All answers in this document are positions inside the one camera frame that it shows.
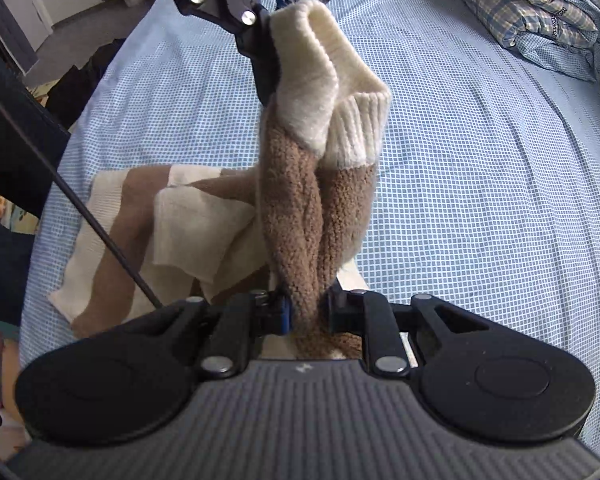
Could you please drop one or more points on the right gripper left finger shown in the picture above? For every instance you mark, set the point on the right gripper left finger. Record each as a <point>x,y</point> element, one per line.
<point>129,381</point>

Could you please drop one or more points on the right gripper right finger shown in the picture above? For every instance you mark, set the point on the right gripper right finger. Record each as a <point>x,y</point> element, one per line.
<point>476,376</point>

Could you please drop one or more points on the brown cream striped sweater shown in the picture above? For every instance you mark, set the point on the brown cream striped sweater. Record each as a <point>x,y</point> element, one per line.
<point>294,221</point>

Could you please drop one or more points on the dark clothes pile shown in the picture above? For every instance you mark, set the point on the dark clothes pile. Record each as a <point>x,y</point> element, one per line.
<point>67,98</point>

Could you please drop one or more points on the blue checkered bed sheet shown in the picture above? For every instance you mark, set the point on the blue checkered bed sheet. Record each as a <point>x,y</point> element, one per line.
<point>488,190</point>

